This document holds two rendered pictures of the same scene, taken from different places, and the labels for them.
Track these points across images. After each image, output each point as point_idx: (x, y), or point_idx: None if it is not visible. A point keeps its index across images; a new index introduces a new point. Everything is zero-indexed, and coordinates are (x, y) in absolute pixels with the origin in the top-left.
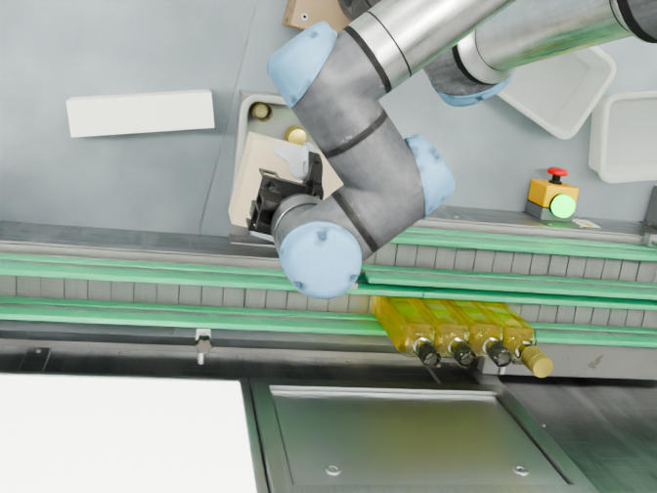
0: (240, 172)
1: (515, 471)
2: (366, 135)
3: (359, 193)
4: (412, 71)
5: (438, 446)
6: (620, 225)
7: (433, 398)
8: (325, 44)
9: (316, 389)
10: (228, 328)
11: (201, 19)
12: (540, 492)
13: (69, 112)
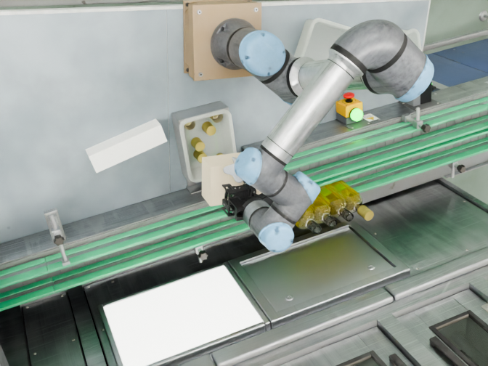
0: (205, 179)
1: (369, 269)
2: (282, 187)
3: (284, 206)
4: (293, 155)
5: (330, 267)
6: (388, 110)
7: (319, 240)
8: (258, 161)
9: (261, 255)
10: (210, 242)
11: (141, 85)
12: (382, 276)
13: (91, 160)
